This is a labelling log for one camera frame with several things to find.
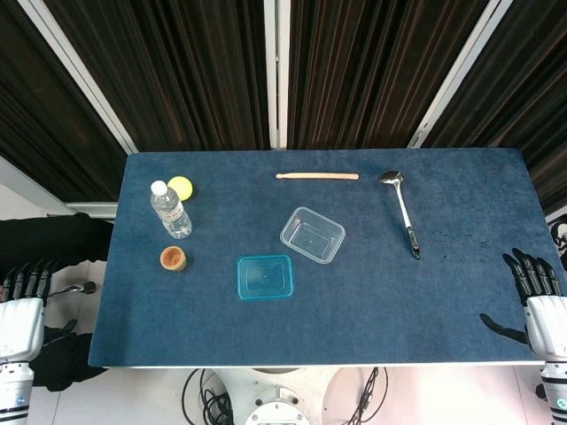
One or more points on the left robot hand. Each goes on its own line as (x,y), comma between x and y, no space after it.
(20,327)

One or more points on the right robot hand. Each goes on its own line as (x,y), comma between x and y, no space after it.
(549,327)

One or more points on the blue plastic container lid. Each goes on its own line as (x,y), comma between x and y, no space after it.
(265,278)

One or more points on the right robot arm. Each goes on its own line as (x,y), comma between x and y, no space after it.
(556,394)

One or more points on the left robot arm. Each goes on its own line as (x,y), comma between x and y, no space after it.
(13,394)

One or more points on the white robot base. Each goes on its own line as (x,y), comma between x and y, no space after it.
(277,407)

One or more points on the clear plastic food container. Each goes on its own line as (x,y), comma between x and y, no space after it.
(312,235)

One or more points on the silver lever black knob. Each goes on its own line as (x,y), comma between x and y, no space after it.
(86,288)

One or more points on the white board black print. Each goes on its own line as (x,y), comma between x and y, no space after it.
(559,239)

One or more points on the small orange green cup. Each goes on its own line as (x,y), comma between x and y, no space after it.
(173,259)

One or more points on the clear plastic water bottle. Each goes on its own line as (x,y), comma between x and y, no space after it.
(172,212)

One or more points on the blue fabric table cloth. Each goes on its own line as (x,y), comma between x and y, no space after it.
(354,310)

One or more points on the dark brown curtain panel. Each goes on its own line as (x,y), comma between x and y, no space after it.
(40,133)
(177,66)
(522,88)
(367,66)

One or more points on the yellow tennis ball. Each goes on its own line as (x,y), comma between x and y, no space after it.
(184,187)

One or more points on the wooden rolling stick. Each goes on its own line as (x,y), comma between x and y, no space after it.
(316,176)

